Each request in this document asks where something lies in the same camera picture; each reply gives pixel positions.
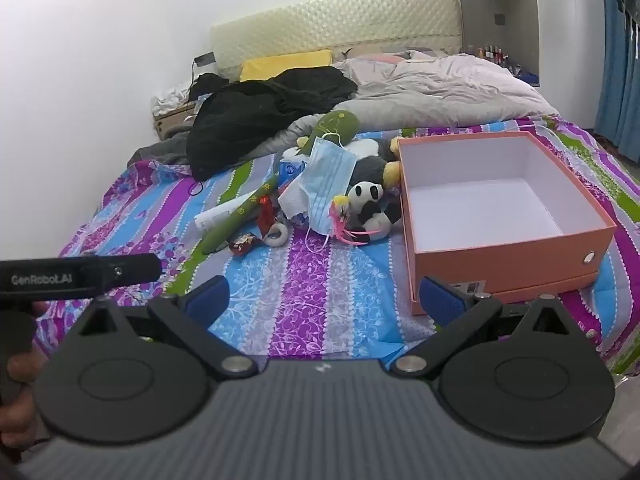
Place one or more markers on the blue face mask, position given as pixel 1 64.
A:
pixel 325 175

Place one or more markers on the cream quilted headboard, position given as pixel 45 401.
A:
pixel 350 20

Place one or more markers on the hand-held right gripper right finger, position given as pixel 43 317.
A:
pixel 440 302

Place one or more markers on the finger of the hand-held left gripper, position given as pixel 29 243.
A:
pixel 130 270

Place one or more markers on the white crumpled cloth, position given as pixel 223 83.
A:
pixel 167 100

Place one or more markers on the orange cardboard box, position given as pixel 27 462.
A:
pixel 500 265

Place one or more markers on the red foil tea packet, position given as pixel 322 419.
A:
pixel 242 245
pixel 266 212

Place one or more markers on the pink feathered toy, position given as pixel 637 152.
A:
pixel 341 203

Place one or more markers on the blue curtain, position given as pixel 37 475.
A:
pixel 615 85

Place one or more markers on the white paper towel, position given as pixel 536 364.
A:
pixel 295 200

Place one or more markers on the dark wall switch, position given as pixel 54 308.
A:
pixel 499 19

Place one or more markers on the panda plush toy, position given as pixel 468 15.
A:
pixel 362 195

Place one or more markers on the blue tissue pack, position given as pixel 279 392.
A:
pixel 290 170

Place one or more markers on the brown cardboard box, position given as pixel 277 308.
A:
pixel 167 122

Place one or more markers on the person's left hand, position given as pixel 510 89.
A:
pixel 22 367

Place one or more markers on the black jacket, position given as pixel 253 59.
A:
pixel 240 115

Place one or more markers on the floral striped bedsheet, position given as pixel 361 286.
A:
pixel 310 285

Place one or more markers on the grey cloth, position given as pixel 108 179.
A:
pixel 160 152

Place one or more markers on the row of cosmetic bottles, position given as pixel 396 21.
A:
pixel 492 55

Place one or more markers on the grey duvet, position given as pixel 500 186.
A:
pixel 450 90

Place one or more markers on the black charger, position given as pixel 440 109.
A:
pixel 205 59

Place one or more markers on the pink pillow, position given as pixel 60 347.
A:
pixel 390 57

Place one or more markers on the white tube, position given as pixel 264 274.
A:
pixel 215 217

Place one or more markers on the grey penguin plush toy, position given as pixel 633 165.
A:
pixel 370 167

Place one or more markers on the yellow pillow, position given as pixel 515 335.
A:
pixel 285 65

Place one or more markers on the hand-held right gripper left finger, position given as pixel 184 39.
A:
pixel 210 297

